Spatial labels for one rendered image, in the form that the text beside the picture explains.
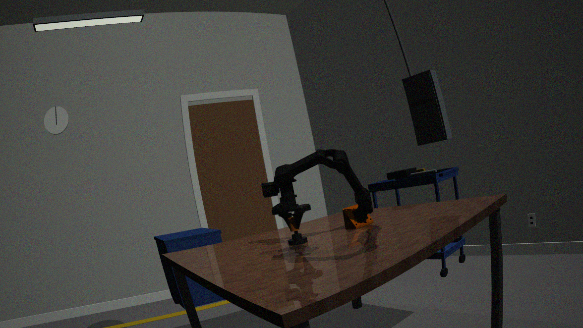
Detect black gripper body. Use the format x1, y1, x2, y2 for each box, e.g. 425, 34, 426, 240
280, 193, 311, 215

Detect orange ribbed knob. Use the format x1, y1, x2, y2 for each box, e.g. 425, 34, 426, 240
288, 217, 300, 232

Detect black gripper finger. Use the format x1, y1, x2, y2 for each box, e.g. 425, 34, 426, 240
278, 212, 292, 227
292, 212, 304, 228

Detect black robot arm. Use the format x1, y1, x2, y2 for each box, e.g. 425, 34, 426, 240
262, 149, 373, 221

